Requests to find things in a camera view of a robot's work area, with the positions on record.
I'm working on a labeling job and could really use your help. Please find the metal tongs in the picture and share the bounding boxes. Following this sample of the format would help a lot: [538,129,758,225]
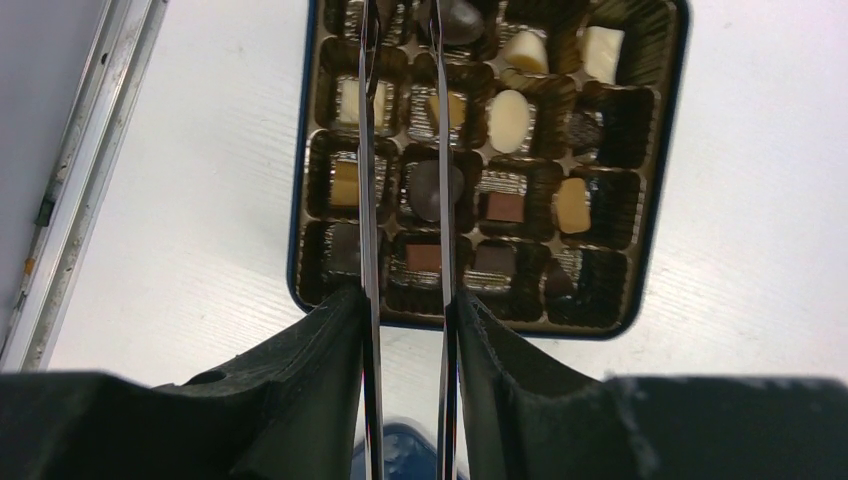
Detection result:
[357,1,458,479]

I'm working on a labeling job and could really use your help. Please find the blue box lid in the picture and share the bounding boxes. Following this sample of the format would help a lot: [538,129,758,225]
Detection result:
[383,418,438,480]

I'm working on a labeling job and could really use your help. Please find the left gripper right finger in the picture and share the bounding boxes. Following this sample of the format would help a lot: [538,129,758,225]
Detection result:
[456,292,847,479]

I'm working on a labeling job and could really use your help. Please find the aluminium rail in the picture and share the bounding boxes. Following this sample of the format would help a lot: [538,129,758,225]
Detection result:
[1,1,169,374]

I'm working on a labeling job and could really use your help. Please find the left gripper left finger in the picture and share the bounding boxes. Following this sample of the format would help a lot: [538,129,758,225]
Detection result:
[1,287,365,479]

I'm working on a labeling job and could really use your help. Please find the blue chocolate box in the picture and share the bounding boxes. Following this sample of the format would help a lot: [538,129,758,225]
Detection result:
[287,1,690,338]

